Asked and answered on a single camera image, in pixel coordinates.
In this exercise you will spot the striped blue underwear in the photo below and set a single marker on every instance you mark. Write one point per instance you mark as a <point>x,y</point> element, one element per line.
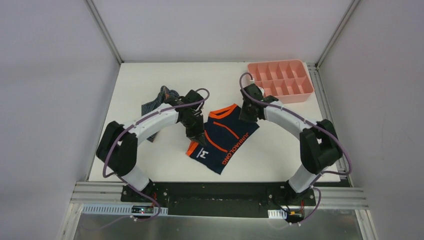
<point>157,106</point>

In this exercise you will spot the pink divided organizer tray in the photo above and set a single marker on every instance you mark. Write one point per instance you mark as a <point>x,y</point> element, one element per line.
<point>286,80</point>

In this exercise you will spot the navy orange underwear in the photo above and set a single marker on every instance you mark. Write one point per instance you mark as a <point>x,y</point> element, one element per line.
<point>224,133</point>

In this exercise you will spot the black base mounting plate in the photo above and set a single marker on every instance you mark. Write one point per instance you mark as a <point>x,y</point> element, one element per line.
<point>227,199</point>

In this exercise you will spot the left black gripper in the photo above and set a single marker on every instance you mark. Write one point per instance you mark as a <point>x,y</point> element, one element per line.
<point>194,130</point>

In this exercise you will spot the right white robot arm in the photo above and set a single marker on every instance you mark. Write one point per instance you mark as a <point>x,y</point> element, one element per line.
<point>318,142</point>

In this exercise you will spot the aluminium frame rail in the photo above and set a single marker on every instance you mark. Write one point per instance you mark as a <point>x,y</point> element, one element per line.
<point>350,198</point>

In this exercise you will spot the right white cable duct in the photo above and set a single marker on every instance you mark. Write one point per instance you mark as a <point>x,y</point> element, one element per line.
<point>277,214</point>

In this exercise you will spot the left white cable duct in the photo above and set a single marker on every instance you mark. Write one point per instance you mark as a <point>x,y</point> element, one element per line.
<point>124,210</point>

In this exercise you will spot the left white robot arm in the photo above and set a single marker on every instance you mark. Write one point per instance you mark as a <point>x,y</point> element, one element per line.
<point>118,146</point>

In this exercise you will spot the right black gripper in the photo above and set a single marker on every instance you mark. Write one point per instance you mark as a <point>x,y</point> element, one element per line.
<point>248,113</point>

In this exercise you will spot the white cable duct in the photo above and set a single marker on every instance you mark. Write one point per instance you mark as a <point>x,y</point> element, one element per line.
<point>277,214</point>
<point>124,210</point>

